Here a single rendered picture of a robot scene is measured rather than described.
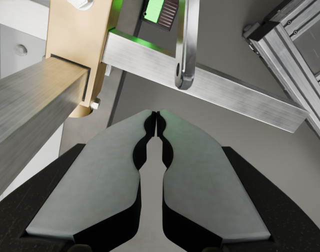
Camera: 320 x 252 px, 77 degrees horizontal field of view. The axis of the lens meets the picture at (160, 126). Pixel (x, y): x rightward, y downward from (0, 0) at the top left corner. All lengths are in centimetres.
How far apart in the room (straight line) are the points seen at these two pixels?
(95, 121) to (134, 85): 72
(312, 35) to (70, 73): 90
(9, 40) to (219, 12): 82
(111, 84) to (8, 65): 23
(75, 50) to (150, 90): 90
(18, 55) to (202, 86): 37
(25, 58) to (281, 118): 45
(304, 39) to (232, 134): 60
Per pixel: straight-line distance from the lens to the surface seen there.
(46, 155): 60
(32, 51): 48
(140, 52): 21
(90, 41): 21
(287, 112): 27
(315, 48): 101
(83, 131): 41
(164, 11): 32
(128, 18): 33
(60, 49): 22
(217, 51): 107
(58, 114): 17
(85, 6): 21
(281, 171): 162
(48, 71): 19
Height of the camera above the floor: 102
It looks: 59 degrees down
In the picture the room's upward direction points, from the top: 179 degrees counter-clockwise
